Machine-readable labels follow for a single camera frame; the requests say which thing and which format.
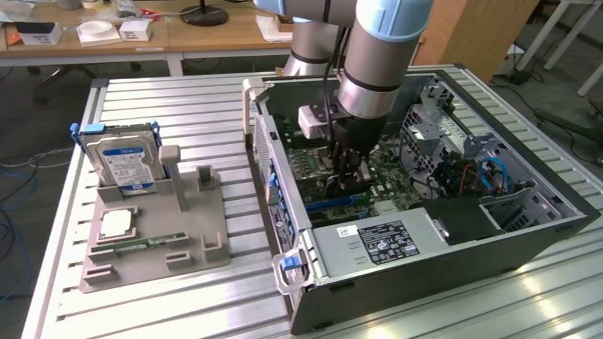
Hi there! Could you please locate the white box with black top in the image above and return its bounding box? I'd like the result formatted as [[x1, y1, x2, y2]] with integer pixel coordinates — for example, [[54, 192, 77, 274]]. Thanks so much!
[[14, 21, 63, 46]]

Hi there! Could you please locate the white box with tape roll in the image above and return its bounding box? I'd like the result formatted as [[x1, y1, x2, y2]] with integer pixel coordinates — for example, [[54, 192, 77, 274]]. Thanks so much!
[[75, 20, 123, 47]]

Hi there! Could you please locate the black chair base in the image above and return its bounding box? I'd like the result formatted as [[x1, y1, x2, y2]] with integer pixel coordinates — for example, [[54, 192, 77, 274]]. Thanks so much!
[[26, 61, 146, 105]]

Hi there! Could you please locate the black open PC case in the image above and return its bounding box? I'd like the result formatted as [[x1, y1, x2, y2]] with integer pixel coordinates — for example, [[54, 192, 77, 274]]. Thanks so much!
[[241, 62, 602, 336]]

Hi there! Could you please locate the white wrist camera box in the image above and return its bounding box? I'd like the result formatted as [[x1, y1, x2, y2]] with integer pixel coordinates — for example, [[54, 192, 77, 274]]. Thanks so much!
[[297, 104, 339, 139]]

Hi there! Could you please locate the green RAM stick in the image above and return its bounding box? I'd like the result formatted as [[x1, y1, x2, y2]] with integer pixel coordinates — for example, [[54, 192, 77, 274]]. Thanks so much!
[[93, 232, 190, 252]]

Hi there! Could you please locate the wooden cabinet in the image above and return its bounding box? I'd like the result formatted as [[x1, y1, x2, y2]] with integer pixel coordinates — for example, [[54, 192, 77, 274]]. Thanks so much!
[[414, 0, 541, 82]]

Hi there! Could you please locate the grey power supply unit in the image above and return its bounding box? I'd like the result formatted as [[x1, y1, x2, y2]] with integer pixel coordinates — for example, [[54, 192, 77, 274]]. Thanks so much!
[[310, 208, 454, 280]]

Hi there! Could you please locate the metal disk bay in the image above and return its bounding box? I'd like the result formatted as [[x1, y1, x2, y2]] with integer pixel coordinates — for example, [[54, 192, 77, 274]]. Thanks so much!
[[480, 186, 566, 234]]

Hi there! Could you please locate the green motherboard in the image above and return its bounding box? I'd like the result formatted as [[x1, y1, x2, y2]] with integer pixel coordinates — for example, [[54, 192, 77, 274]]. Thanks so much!
[[282, 126, 426, 227]]

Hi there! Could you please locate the blue expansion slot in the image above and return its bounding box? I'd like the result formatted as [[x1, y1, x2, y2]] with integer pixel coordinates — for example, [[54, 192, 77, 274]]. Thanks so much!
[[305, 196, 358, 211]]

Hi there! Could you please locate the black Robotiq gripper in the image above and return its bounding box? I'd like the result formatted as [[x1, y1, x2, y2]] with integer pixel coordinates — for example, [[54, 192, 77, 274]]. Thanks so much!
[[329, 115, 389, 158]]

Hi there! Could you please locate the white labelled box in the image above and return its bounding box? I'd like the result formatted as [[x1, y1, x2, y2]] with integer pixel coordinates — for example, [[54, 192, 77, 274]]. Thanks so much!
[[118, 19, 153, 42]]

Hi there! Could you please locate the grey printed parts rack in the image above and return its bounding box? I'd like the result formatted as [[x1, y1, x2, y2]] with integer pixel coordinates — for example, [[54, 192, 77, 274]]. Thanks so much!
[[79, 143, 235, 295]]

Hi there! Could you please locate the clear plastic bag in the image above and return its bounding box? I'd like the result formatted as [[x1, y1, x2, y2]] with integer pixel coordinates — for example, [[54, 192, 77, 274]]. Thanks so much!
[[0, 0, 38, 22]]

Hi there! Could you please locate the low-profile graphics card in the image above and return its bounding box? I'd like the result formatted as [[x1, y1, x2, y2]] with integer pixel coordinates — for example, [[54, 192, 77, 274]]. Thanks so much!
[[323, 164, 380, 201]]

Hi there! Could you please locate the hard disk in blue caddy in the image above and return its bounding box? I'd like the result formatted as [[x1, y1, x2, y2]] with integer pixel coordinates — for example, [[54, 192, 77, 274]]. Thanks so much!
[[70, 119, 165, 195]]

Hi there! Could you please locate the silver CPU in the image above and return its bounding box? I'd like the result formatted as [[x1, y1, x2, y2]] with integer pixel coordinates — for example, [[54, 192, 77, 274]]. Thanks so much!
[[101, 210, 137, 239]]

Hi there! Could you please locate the black floor stand base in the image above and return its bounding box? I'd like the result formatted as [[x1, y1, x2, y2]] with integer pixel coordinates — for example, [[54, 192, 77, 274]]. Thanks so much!
[[532, 105, 603, 142]]

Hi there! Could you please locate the white table frame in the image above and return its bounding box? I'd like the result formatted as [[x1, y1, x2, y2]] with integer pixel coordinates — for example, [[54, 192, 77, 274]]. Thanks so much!
[[516, 0, 603, 96]]

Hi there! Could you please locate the blue wire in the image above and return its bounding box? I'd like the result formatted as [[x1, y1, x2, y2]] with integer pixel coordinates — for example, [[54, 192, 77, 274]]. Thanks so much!
[[478, 157, 514, 194]]

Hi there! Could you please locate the perforated metal drive cage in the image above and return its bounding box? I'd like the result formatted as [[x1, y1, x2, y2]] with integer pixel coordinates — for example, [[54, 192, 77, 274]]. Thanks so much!
[[400, 102, 476, 177]]

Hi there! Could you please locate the black round monitor stand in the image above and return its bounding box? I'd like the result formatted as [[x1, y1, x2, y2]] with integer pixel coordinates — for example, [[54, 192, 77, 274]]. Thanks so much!
[[178, 0, 230, 28]]

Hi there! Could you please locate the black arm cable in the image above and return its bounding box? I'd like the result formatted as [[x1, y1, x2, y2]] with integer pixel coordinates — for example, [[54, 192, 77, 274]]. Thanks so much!
[[323, 26, 353, 149]]

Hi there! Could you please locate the wooden desk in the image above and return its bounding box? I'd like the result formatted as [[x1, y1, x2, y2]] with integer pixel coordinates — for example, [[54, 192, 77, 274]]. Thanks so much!
[[0, 0, 429, 68]]

